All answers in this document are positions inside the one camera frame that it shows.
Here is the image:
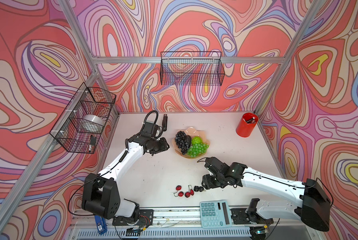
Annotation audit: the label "teal calculator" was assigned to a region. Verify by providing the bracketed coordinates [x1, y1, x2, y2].
[199, 200, 232, 229]

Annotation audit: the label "black berries pair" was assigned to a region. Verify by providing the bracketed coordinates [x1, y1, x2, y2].
[193, 186, 205, 192]

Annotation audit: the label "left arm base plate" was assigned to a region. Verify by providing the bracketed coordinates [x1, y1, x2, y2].
[113, 209, 154, 228]

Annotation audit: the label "black wire basket back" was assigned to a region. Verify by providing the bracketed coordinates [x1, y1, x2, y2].
[160, 50, 225, 86]

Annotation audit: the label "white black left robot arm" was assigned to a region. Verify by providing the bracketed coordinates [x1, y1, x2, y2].
[82, 111, 170, 224]

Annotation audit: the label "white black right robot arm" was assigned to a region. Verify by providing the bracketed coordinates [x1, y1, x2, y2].
[201, 157, 334, 232]

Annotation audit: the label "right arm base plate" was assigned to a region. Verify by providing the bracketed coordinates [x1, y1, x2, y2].
[231, 208, 274, 226]

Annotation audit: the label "green bumpy round fruit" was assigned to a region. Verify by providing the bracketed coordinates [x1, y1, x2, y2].
[191, 136, 203, 145]

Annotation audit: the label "black wire basket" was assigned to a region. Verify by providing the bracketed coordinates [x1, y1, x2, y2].
[160, 50, 225, 86]
[50, 83, 117, 154]

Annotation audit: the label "dark avocado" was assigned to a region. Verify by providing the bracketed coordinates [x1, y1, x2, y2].
[185, 135, 192, 148]

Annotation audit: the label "red cherries cluster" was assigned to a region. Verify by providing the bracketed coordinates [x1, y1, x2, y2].
[174, 185, 194, 198]

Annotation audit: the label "black grape bunch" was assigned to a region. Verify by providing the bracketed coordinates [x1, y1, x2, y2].
[175, 131, 189, 155]

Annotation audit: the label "red cup holder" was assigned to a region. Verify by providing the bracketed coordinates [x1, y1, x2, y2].
[236, 113, 258, 138]

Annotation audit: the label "silver tape roll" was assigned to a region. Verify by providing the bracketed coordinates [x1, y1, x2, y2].
[83, 115, 105, 126]

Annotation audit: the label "blue black handheld tool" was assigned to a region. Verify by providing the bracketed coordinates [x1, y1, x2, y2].
[95, 215, 108, 235]

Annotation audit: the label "black wire basket left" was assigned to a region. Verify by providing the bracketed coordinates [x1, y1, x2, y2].
[50, 83, 117, 154]

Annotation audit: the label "green grape bunch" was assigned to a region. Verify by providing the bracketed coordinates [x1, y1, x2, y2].
[186, 143, 209, 158]

